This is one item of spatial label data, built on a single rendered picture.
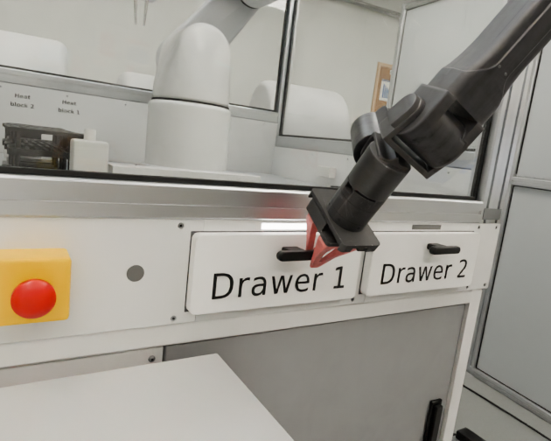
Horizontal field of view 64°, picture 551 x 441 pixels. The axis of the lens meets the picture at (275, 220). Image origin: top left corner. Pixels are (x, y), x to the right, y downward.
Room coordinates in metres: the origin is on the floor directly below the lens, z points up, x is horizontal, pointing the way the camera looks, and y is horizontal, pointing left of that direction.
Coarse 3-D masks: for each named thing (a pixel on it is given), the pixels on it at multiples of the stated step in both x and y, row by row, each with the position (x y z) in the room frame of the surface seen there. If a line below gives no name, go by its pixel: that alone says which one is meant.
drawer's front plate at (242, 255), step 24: (192, 240) 0.56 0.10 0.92; (216, 240) 0.57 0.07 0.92; (240, 240) 0.59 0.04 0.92; (264, 240) 0.61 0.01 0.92; (288, 240) 0.63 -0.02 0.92; (192, 264) 0.56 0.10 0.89; (216, 264) 0.57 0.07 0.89; (240, 264) 0.59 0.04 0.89; (264, 264) 0.61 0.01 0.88; (288, 264) 0.63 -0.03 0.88; (336, 264) 0.68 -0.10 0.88; (192, 288) 0.55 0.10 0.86; (216, 288) 0.57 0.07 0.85; (312, 288) 0.66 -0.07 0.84; (192, 312) 0.55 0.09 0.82
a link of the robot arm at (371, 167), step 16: (368, 144) 0.56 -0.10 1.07; (384, 144) 0.54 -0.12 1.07; (368, 160) 0.52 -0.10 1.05; (384, 160) 0.51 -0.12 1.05; (400, 160) 0.52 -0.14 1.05; (352, 176) 0.54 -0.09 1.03; (368, 176) 0.52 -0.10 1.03; (384, 176) 0.51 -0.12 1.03; (400, 176) 0.51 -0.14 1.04; (368, 192) 0.52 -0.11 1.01; (384, 192) 0.52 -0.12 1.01
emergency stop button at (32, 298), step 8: (32, 280) 0.41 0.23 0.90; (40, 280) 0.42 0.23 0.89; (16, 288) 0.41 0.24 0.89; (24, 288) 0.40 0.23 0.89; (32, 288) 0.41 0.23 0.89; (40, 288) 0.41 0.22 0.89; (48, 288) 0.42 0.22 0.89; (16, 296) 0.40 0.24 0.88; (24, 296) 0.40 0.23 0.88; (32, 296) 0.41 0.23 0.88; (40, 296) 0.41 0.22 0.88; (48, 296) 0.41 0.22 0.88; (16, 304) 0.40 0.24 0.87; (24, 304) 0.40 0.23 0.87; (32, 304) 0.41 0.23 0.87; (40, 304) 0.41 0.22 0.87; (48, 304) 0.41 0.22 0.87; (16, 312) 0.40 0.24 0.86; (24, 312) 0.40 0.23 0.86; (32, 312) 0.41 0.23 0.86; (40, 312) 0.41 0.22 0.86
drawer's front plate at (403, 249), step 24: (384, 240) 0.73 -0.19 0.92; (408, 240) 0.76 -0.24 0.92; (432, 240) 0.80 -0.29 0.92; (456, 240) 0.83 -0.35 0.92; (408, 264) 0.77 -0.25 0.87; (432, 264) 0.80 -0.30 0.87; (456, 264) 0.84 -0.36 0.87; (360, 288) 0.73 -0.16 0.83; (384, 288) 0.74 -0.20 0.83; (408, 288) 0.78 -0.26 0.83; (432, 288) 0.81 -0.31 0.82
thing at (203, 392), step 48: (48, 384) 0.45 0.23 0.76; (96, 384) 0.46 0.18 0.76; (144, 384) 0.47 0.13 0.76; (192, 384) 0.49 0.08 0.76; (240, 384) 0.50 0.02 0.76; (0, 432) 0.37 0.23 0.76; (48, 432) 0.38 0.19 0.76; (96, 432) 0.38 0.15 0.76; (144, 432) 0.39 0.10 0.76; (192, 432) 0.40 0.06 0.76; (240, 432) 0.41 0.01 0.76
